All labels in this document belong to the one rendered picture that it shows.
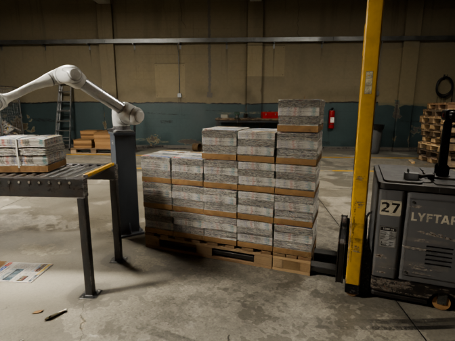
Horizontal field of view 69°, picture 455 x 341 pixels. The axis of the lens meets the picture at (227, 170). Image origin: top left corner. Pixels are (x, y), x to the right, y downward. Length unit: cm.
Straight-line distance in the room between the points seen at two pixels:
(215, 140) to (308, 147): 70
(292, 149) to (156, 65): 760
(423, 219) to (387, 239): 24
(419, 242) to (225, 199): 133
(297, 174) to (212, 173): 66
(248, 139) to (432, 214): 127
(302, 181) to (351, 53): 757
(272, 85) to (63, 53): 581
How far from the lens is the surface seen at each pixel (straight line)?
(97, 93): 291
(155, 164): 284
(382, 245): 236
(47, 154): 253
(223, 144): 254
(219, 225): 270
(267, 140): 243
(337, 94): 960
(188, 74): 946
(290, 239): 257
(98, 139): 908
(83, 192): 225
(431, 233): 236
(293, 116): 238
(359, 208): 224
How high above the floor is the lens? 125
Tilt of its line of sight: 11 degrees down
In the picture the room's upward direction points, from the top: straight up
